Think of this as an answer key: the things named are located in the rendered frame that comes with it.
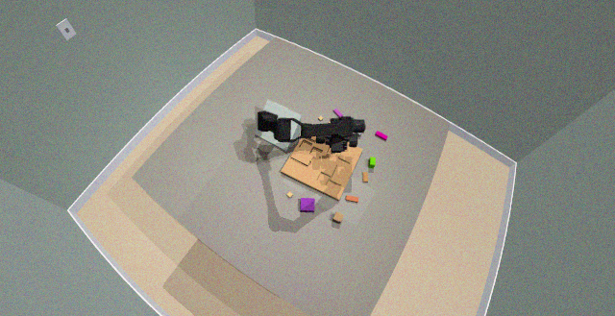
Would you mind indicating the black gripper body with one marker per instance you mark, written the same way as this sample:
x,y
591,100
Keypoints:
x,y
353,139

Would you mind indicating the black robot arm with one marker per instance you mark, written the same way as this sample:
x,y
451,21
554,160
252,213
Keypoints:
x,y
343,127

